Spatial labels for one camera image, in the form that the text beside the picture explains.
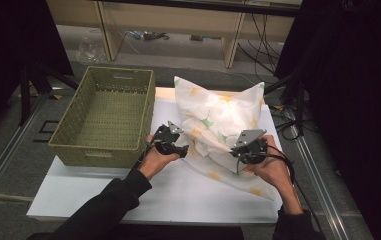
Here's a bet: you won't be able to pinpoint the person's left hand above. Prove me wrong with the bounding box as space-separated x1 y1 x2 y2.
137 133 181 181

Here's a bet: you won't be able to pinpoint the bundle of floor cables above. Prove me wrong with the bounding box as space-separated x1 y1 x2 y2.
125 29 171 42

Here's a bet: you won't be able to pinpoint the metal floor rail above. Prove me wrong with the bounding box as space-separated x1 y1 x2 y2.
0 94 47 209
286 108 351 240

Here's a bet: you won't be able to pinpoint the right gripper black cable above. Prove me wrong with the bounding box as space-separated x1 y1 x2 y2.
235 143 322 231

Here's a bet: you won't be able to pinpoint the clear plastic bag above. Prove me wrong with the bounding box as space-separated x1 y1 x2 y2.
75 32 108 66

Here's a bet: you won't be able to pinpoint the hanging black cables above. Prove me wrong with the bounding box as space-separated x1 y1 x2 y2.
237 13 281 77

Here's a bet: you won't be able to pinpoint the black tripod stand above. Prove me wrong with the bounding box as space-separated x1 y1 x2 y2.
17 62 80 127
263 73 309 137

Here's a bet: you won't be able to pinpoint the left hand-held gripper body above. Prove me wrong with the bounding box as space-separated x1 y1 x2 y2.
151 120 184 157

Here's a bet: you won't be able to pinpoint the green woven basket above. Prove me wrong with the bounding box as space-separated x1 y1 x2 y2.
47 65 156 169

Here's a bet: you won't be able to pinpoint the person's dark clothing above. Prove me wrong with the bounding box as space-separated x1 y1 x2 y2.
111 223 245 240

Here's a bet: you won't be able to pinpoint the black curtain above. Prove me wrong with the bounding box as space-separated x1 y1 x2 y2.
273 0 381 240
0 0 75 149

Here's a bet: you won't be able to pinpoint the light wooden desk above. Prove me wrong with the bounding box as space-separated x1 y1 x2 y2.
44 0 303 70

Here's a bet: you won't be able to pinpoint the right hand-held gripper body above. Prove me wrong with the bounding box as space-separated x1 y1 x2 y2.
231 128 269 165

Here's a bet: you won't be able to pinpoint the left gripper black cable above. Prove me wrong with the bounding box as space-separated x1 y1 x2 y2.
128 140 156 176

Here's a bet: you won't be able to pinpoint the leaf print pillowcase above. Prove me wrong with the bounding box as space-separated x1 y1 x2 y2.
173 75 280 202

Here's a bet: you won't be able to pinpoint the black floor cables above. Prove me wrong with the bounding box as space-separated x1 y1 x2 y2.
270 105 306 142

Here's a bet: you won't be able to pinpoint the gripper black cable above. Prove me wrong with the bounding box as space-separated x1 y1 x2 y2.
235 143 322 231
128 140 156 176

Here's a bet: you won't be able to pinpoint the person's right hand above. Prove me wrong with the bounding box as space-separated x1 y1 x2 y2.
242 134 296 200

